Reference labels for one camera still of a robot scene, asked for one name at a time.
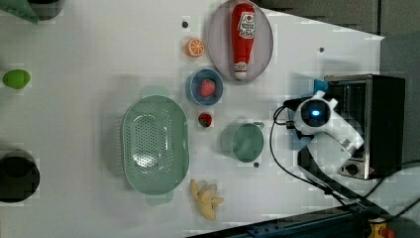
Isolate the blue glass oven door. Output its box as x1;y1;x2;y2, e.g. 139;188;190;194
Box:
286;79;328;151

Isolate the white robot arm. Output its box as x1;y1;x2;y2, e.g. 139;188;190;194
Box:
283;90;387;215

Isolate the black toaster oven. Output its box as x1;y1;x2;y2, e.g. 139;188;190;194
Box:
325;74;405;179

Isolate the red strawberry on table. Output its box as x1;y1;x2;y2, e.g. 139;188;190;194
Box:
198;113;212;128

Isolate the red strawberry in bowl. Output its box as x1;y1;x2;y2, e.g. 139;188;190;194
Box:
199;78;216;97

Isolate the blue bowl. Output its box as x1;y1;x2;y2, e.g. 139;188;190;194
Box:
185;68;223;106

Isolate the green cup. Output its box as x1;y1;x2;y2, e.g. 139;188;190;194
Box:
220;122;264;163

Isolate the green perforated colander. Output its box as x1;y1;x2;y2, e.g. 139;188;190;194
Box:
121;86;189;206

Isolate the orange slice toy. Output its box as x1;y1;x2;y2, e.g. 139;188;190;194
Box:
184;38;205;58

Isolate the yellow banana toy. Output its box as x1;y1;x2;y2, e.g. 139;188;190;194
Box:
190;179;224;221

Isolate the grey round plate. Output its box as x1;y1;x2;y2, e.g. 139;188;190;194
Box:
207;0;273;81

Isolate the red ketchup bottle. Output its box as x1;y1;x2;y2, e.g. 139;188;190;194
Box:
231;3;256;80

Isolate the black cylinder lower left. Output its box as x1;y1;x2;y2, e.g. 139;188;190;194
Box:
0;150;41;203

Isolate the green lime toy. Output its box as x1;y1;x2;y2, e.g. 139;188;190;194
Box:
3;69;31;89

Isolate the green object top left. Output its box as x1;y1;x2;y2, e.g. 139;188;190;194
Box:
0;0;65;25

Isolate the blue metal frame rail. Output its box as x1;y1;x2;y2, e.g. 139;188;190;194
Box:
187;204;420;238

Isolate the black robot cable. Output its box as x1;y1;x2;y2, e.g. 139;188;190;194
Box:
268;105;420;223

